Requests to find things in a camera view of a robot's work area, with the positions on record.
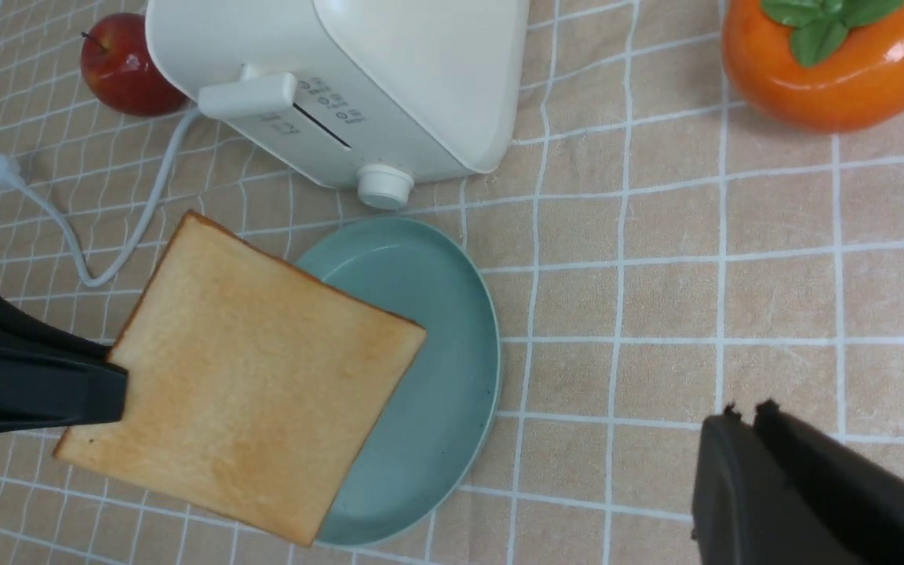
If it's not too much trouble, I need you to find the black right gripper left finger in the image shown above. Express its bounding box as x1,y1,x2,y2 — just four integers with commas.
0,296,129,433

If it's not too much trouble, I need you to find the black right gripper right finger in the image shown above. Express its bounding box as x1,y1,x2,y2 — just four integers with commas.
691,399,904,564

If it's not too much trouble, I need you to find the toast slice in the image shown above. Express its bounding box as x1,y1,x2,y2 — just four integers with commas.
53,211,427,547

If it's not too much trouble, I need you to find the white two-slot toaster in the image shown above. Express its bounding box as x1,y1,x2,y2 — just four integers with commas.
146,1,530,210

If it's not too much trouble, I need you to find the orange checkered tablecloth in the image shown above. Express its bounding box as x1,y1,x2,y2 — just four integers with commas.
0,1,904,564

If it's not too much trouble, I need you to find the red apple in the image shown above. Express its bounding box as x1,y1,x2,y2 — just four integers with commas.
79,12,187,118

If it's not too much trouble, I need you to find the light green plate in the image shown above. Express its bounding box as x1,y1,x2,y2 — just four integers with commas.
297,216,503,549

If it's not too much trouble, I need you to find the orange persimmon with green leaves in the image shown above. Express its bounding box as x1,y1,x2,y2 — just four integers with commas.
721,1,904,133

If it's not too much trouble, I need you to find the white toaster power cable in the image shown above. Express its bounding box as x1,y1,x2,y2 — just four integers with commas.
0,106,203,288

